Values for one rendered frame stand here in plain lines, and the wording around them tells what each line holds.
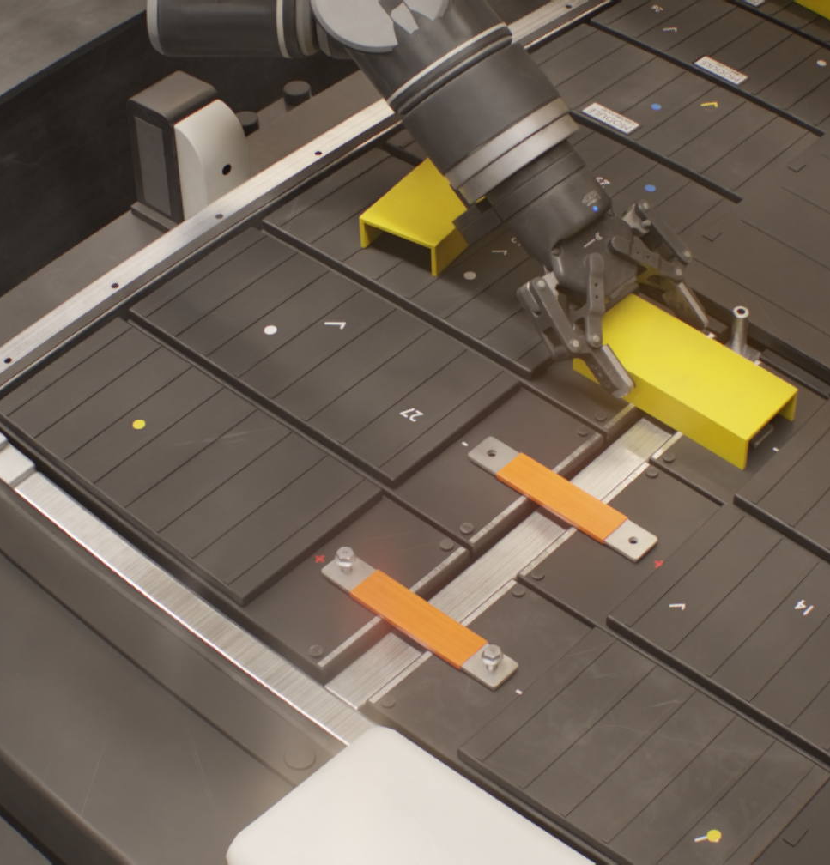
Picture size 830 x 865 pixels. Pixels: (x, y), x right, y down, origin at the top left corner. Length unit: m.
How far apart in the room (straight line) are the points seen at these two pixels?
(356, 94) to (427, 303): 0.50
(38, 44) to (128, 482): 0.81
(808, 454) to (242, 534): 0.40
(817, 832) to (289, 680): 0.37
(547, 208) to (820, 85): 0.47
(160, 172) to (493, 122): 0.48
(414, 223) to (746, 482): 0.34
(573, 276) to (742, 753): 0.39
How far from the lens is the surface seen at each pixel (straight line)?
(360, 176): 1.60
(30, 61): 2.03
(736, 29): 1.83
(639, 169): 1.61
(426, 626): 1.25
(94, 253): 1.77
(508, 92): 1.36
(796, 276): 1.51
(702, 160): 1.63
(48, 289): 1.74
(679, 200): 1.58
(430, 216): 1.50
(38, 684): 1.12
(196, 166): 1.70
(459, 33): 1.36
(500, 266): 1.50
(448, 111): 1.36
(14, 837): 1.19
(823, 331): 1.46
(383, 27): 1.36
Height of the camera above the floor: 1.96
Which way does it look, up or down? 44 degrees down
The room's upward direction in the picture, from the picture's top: 3 degrees counter-clockwise
